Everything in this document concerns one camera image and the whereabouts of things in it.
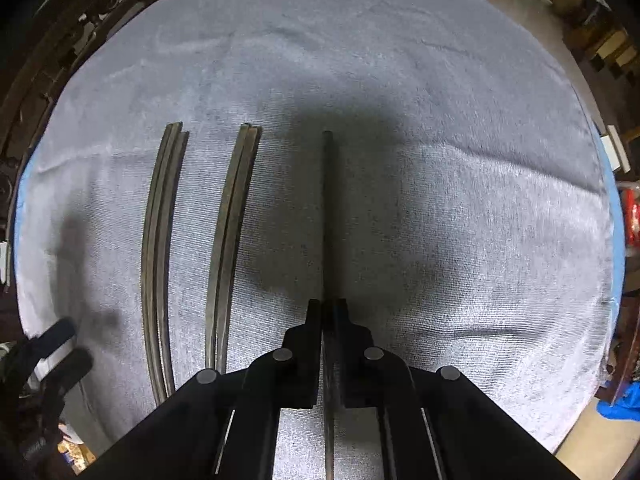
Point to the light blue cloth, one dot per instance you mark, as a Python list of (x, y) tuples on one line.
[(617, 240)]

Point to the grey towel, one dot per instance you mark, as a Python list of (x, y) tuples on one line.
[(400, 110)]

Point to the colourful snack packet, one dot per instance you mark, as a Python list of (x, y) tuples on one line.
[(75, 452)]

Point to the white step stool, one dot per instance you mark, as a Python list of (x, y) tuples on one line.
[(616, 152)]

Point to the dark metal chopstick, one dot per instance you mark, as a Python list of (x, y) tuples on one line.
[(161, 240), (212, 270), (146, 260), (327, 210), (229, 260)]

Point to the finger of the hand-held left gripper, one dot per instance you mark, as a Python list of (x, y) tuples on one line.
[(52, 340), (70, 372)]

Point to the carved dark wooden table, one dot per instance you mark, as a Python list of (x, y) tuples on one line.
[(75, 25)]

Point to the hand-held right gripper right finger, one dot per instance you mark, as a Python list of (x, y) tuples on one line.
[(340, 320)]

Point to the red plastic stool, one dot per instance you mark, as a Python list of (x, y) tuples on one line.
[(632, 220)]

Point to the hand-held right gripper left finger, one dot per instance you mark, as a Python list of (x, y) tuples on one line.
[(314, 320)]

